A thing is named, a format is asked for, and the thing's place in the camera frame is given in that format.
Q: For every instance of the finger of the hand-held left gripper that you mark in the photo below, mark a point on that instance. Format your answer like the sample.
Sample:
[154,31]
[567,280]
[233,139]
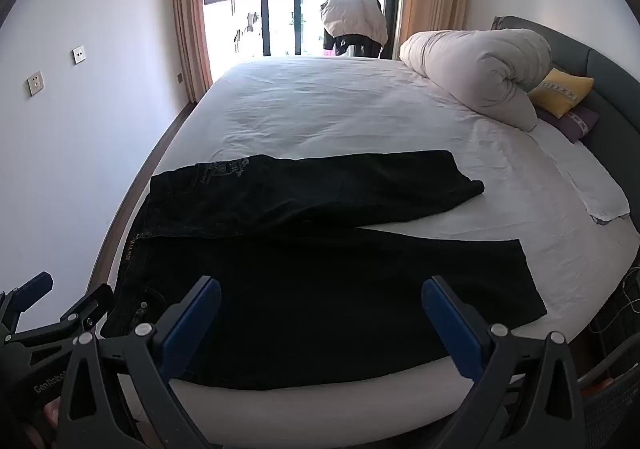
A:
[35,288]
[82,311]

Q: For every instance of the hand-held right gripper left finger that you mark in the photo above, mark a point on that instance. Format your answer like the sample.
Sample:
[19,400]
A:
[192,324]

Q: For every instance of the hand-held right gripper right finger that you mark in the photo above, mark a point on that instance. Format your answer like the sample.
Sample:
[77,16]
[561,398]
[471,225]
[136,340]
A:
[450,329]

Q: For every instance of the black pants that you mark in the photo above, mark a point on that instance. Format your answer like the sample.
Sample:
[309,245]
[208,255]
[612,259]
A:
[300,304]

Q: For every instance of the dark mesh basket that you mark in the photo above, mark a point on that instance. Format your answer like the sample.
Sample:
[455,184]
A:
[612,399]

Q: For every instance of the white folded sheet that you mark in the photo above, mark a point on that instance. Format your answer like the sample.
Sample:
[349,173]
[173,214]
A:
[595,189]

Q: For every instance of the purple pillow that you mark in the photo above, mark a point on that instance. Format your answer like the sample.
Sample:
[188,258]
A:
[575,124]

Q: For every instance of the bed with white sheet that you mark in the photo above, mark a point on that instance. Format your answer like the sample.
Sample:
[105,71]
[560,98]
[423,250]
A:
[325,119]

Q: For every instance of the yellow pillow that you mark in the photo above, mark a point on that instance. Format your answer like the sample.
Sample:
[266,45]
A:
[560,91]

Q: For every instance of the rolled white duvet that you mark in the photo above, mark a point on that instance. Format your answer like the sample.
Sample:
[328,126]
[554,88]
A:
[475,64]

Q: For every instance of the grey upholstered headboard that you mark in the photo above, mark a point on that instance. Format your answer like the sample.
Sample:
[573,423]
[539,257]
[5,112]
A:
[615,94]

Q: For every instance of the dark clothing under jacket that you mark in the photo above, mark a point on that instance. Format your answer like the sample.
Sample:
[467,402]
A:
[345,44]

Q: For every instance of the white padded jacket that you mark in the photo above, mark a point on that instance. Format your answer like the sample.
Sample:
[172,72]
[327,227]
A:
[355,14]

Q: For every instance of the white wall socket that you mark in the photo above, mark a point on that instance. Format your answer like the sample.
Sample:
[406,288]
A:
[35,83]
[79,54]

